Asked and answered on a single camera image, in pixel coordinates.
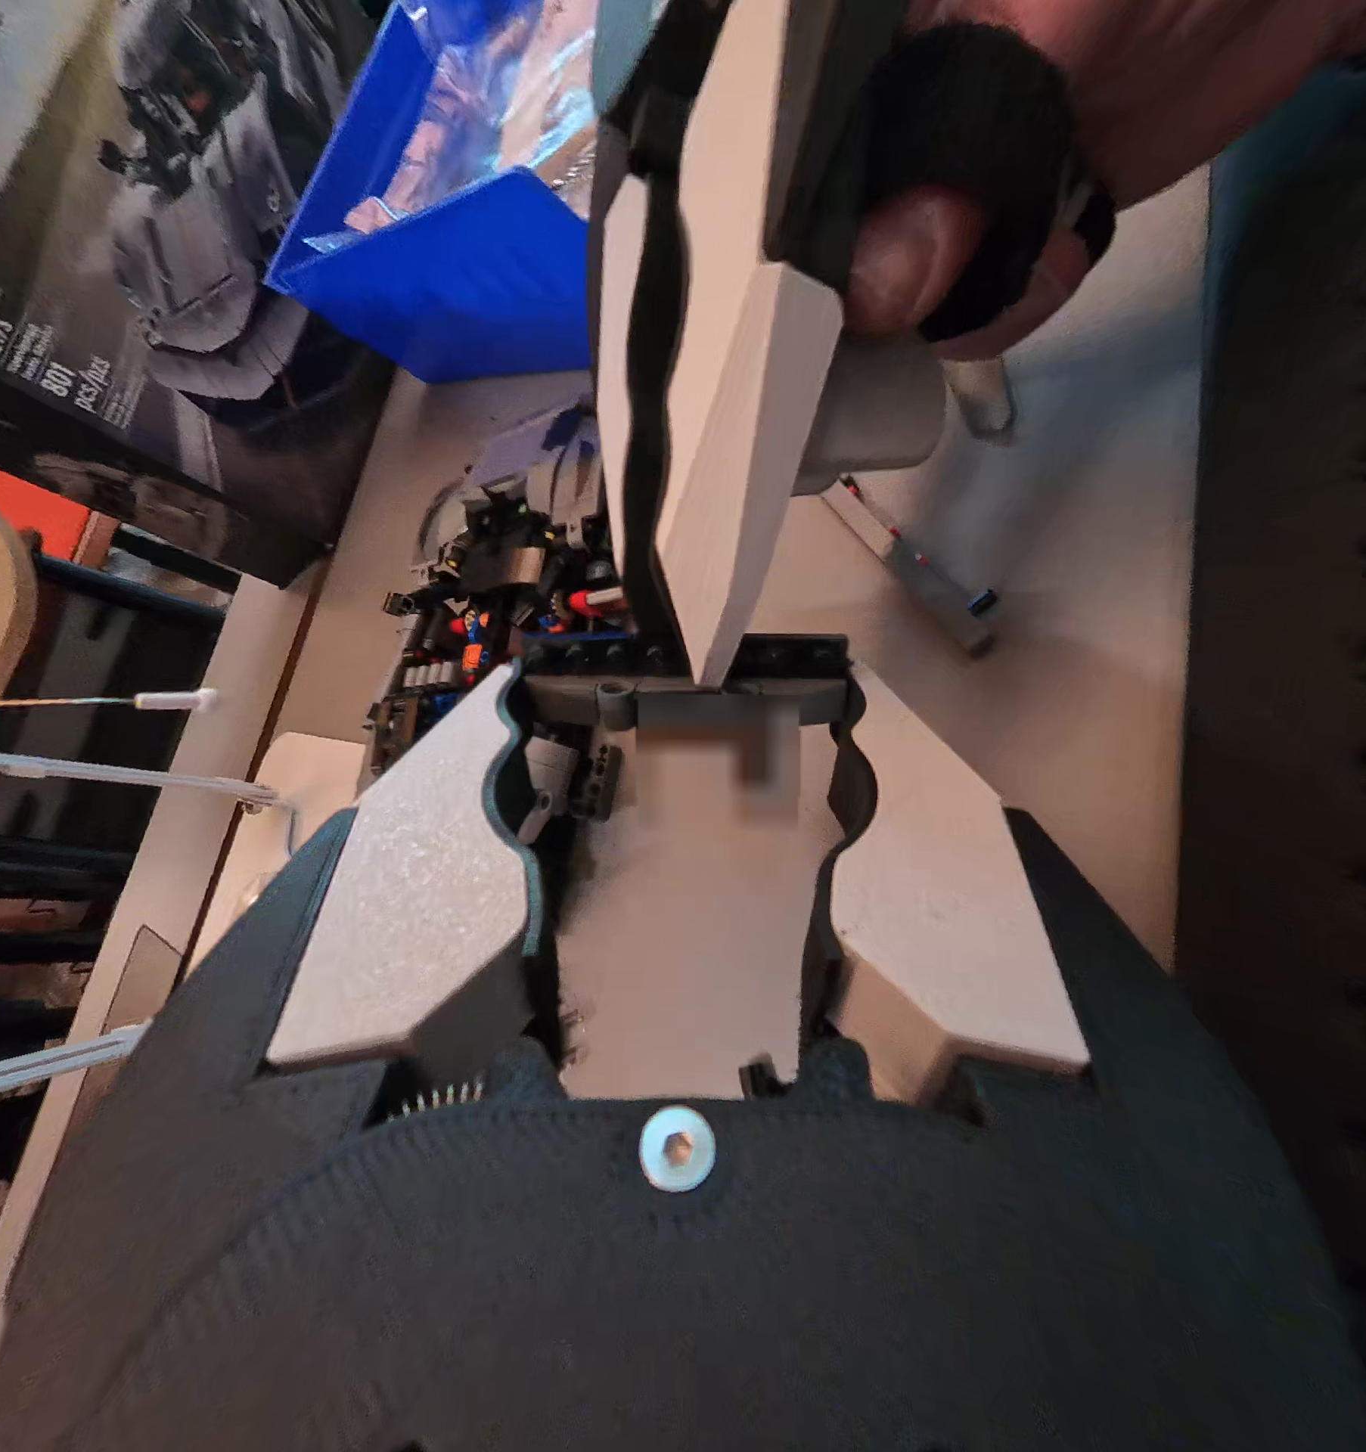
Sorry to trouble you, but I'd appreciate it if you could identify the white book stand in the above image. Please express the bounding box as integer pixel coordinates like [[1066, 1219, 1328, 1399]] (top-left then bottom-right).
[[0, 481, 361, 1112]]

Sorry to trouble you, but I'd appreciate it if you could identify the large clear plastic bag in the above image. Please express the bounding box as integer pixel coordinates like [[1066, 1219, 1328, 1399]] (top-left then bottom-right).
[[342, 17, 602, 229]]

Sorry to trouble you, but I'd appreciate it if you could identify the lego car model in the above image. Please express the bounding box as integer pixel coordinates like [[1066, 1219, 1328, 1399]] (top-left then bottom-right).
[[364, 390, 867, 1100]]

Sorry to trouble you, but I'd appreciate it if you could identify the long grey lego beam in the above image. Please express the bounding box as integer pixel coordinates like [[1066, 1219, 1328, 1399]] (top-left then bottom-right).
[[835, 471, 998, 663]]

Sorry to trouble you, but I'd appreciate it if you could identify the grey car lego box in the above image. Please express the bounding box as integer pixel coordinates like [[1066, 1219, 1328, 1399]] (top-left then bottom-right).
[[0, 0, 399, 592]]

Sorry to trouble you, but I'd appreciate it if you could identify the person's right hand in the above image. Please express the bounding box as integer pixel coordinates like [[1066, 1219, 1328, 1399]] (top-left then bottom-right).
[[844, 0, 1366, 365]]

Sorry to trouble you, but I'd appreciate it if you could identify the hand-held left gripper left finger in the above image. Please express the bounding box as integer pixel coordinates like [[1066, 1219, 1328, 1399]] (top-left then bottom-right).
[[263, 661, 562, 1077]]

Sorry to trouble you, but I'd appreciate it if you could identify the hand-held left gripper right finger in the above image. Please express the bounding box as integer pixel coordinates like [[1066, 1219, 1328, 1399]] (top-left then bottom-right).
[[808, 661, 1095, 1103]]

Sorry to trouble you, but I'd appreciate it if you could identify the orange box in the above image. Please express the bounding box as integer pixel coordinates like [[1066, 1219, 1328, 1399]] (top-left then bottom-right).
[[0, 451, 100, 569]]

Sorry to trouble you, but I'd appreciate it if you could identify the blue plastic bin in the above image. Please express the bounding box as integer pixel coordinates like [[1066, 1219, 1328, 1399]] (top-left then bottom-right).
[[263, 0, 596, 387]]

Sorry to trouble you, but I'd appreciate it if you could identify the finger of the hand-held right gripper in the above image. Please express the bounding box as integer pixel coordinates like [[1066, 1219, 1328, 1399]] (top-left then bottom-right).
[[652, 0, 845, 690], [591, 168, 699, 676]]

